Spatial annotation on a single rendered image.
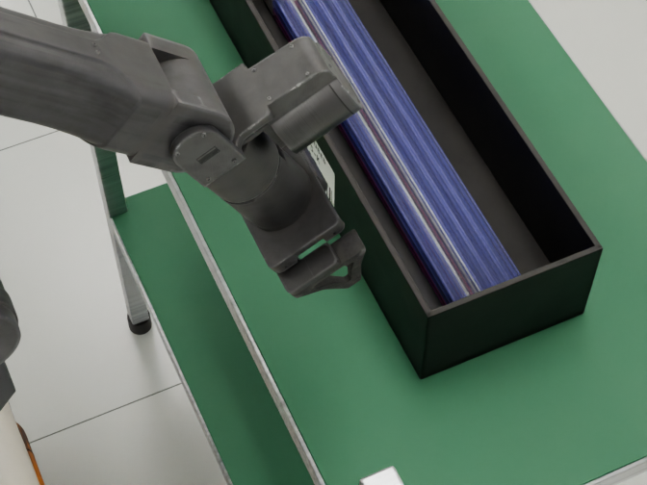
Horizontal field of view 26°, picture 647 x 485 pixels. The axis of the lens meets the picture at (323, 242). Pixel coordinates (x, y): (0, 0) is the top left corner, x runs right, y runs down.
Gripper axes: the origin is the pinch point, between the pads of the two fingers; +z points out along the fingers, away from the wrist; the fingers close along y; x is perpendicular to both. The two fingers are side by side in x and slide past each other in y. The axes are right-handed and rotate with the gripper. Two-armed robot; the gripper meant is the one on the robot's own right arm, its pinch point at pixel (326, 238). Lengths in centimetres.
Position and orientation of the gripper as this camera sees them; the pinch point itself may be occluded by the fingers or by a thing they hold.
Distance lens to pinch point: 114.9
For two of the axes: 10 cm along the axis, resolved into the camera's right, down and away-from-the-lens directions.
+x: -8.1, 5.6, 1.6
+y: -4.2, -7.5, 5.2
